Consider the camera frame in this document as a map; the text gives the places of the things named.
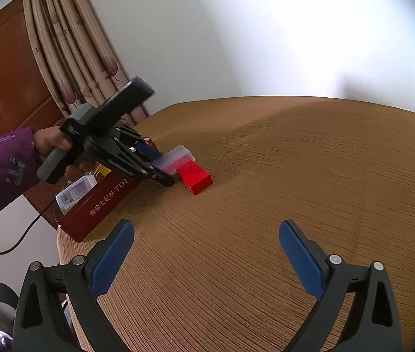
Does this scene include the red rectangular box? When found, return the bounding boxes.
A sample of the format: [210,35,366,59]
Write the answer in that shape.
[176,159,213,195]

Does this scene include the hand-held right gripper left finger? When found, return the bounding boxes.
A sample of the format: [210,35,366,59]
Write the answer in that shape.
[13,219,135,352]

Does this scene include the small clear plastic box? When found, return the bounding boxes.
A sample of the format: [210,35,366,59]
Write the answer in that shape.
[152,145,196,176]

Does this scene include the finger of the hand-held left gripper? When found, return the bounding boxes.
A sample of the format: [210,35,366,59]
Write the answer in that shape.
[98,137,176,187]
[118,128,161,164]

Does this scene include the brown tablecloth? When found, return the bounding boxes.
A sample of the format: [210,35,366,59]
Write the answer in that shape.
[57,95,415,352]

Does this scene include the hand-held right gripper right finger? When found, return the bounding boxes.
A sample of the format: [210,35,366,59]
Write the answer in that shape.
[278,219,403,352]

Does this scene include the red and gold toffee tin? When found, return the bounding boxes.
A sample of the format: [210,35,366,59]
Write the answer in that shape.
[54,137,157,243]

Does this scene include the white box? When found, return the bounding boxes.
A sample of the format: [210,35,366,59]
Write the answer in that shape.
[55,175,97,214]

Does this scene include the black cable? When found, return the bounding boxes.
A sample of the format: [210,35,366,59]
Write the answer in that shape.
[0,199,59,256]

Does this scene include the brown wooden door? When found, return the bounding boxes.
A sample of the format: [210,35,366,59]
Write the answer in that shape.
[0,0,69,143]

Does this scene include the beige floral curtain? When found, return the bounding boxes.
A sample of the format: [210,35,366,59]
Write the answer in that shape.
[22,0,149,129]

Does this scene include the person's left hand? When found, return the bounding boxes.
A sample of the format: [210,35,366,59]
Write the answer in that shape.
[33,126,91,183]

